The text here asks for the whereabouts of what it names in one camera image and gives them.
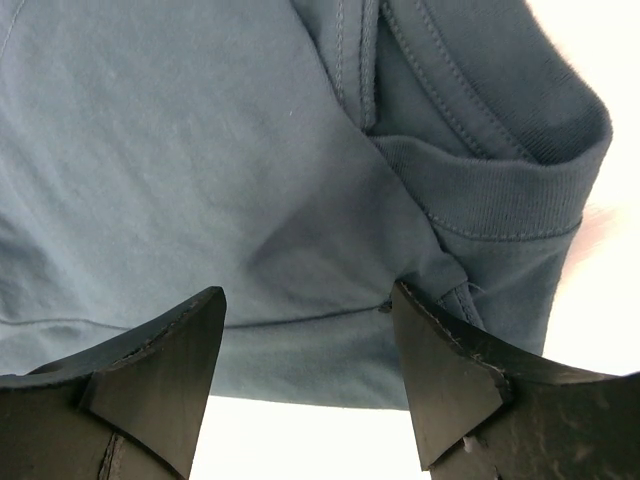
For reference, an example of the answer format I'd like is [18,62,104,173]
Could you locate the dark blue-grey t shirt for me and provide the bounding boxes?
[1,1,612,409]

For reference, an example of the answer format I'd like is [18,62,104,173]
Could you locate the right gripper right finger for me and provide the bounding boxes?
[391,283,639,479]

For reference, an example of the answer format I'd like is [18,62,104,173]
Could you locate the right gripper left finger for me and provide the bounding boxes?
[1,287,226,479]

